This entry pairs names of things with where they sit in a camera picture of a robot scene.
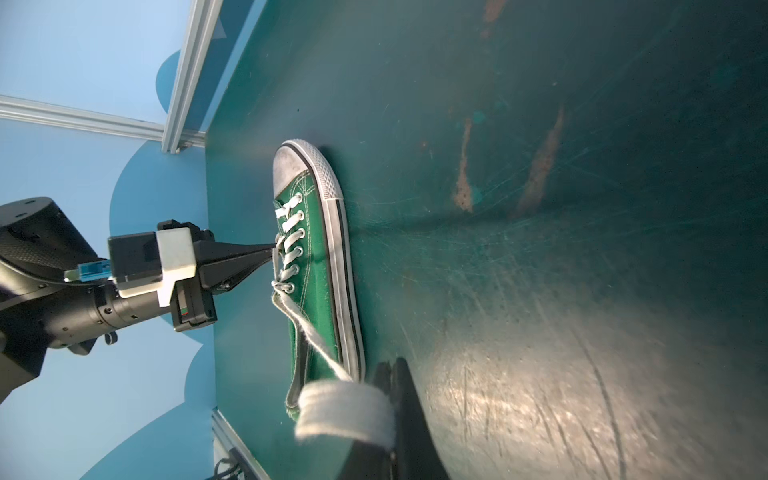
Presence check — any back aluminium frame bar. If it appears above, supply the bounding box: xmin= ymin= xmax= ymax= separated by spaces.
xmin=0 ymin=94 xmax=206 ymax=149

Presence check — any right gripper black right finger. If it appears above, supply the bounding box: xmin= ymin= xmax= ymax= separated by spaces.
xmin=391 ymin=358 xmax=449 ymax=480

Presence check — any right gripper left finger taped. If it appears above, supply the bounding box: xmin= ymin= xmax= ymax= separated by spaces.
xmin=295 ymin=362 xmax=396 ymax=479

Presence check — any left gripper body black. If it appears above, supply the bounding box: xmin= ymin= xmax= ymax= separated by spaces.
xmin=41 ymin=220 xmax=217 ymax=355

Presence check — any green canvas sneaker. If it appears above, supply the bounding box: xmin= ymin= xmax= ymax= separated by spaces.
xmin=272 ymin=139 xmax=366 ymax=420

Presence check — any left aluminium frame post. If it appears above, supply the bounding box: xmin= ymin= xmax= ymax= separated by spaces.
xmin=161 ymin=0 xmax=223 ymax=154

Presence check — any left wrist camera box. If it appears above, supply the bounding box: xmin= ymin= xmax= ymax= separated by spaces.
xmin=64 ymin=226 xmax=197 ymax=307

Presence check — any front aluminium rail bed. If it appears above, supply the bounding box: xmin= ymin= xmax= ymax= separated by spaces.
xmin=211 ymin=409 xmax=270 ymax=480

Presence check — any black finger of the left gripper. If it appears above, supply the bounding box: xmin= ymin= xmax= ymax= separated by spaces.
xmin=198 ymin=257 xmax=268 ymax=294
xmin=196 ymin=240 xmax=275 ymax=270

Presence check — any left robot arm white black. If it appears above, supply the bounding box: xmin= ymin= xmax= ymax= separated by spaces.
xmin=1 ymin=197 xmax=273 ymax=398

